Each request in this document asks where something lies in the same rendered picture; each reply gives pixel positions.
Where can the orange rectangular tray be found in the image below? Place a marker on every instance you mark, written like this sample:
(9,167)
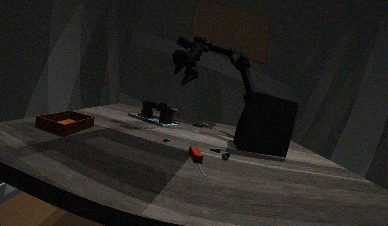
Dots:
(64,123)

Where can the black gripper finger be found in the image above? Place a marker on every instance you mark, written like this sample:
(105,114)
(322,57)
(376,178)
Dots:
(187,78)
(180,63)

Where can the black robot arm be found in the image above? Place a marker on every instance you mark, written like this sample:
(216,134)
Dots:
(202,43)

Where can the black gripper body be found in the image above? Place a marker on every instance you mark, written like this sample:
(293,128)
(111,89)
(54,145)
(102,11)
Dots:
(192,57)

